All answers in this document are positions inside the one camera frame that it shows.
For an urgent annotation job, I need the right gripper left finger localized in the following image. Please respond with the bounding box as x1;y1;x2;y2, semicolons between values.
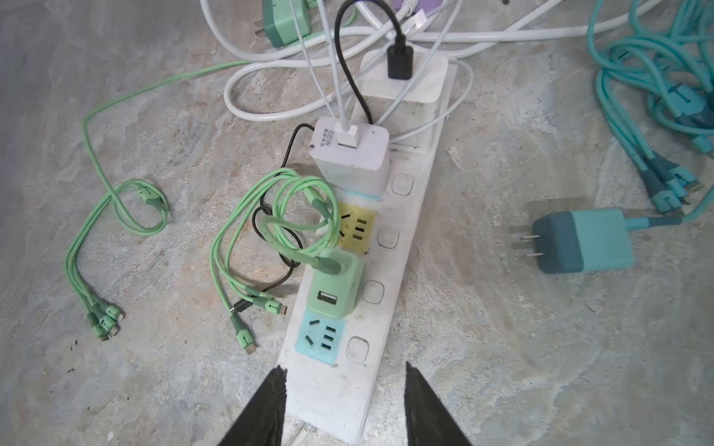
219;366;287;446

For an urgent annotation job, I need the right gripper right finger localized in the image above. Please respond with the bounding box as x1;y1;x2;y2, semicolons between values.
405;362;472;446

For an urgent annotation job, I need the white multicolour power strip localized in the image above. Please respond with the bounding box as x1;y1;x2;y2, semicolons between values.
277;60;459;445

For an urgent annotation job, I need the green charger plug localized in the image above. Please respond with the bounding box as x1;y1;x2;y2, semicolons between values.
261;0;312;48
307;248;364;320

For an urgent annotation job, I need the teal charger plug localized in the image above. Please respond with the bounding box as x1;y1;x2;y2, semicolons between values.
522;208;634;274

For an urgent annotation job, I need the white charger with black cable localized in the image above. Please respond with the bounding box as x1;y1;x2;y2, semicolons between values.
356;46;450;154

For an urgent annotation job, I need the black usb cable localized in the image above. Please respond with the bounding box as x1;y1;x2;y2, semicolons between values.
228;0;415;313

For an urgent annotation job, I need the purple power strip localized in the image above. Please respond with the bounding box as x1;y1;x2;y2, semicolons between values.
392;0;447;17

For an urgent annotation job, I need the white purple strip cord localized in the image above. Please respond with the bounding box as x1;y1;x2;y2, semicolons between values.
199;0;665;123

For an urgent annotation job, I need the teal cable bundle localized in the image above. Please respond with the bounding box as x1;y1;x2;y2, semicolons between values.
586;0;714;224

